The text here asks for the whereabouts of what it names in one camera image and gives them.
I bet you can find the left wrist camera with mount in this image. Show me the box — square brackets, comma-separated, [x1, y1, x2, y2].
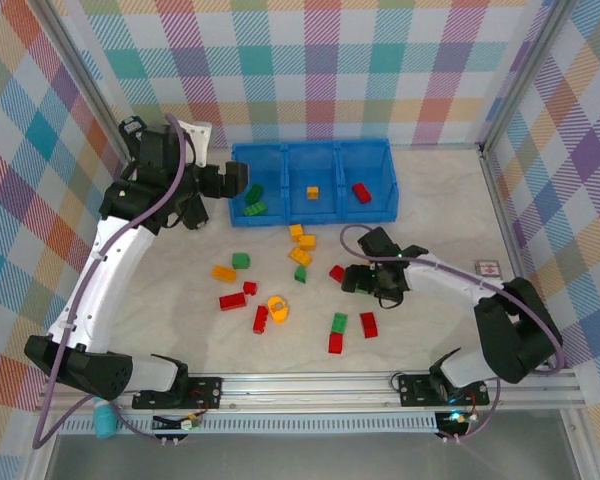
[138, 119, 214, 169]

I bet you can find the playing card box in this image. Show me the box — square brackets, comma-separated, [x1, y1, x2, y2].
[473, 259, 502, 279]

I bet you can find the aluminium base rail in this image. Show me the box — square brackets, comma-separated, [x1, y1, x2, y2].
[33, 369, 589, 415]

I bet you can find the slotted grey cable duct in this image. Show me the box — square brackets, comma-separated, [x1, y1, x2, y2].
[59, 413, 440, 435]

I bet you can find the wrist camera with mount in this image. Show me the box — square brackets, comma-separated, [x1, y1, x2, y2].
[138, 119, 214, 169]
[356, 226, 429, 261]

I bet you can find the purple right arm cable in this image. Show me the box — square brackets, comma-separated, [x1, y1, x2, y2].
[339, 223, 565, 444]

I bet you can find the aluminium back rail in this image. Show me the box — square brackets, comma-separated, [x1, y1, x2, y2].
[214, 142, 484, 153]

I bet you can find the aluminium side rail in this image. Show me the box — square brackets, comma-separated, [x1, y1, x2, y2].
[478, 144, 556, 371]

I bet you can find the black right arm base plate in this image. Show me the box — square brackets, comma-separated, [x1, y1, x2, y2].
[397, 372, 491, 407]

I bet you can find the blue plastic bin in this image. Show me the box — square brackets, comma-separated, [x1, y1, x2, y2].
[228, 142, 290, 229]
[283, 141, 344, 226]
[337, 138, 399, 224]

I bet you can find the small controller board with wires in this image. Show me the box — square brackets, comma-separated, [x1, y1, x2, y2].
[435, 409, 481, 445]
[152, 412, 204, 446]

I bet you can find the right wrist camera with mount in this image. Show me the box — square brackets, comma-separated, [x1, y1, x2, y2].
[356, 226, 429, 261]

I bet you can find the teal foam roll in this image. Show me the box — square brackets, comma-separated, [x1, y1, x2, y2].
[93, 397, 117, 440]

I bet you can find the aluminium frame post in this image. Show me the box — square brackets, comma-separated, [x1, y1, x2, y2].
[29, 0, 136, 169]
[477, 0, 581, 151]

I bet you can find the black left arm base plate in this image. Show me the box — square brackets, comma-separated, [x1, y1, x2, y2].
[132, 375, 225, 411]

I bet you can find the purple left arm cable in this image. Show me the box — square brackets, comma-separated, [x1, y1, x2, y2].
[32, 113, 189, 449]

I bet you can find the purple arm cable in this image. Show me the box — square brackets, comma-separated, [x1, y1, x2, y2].
[32, 113, 189, 449]
[339, 223, 565, 444]

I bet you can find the yellow oval lego piece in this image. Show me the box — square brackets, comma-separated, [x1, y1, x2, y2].
[266, 295, 291, 325]

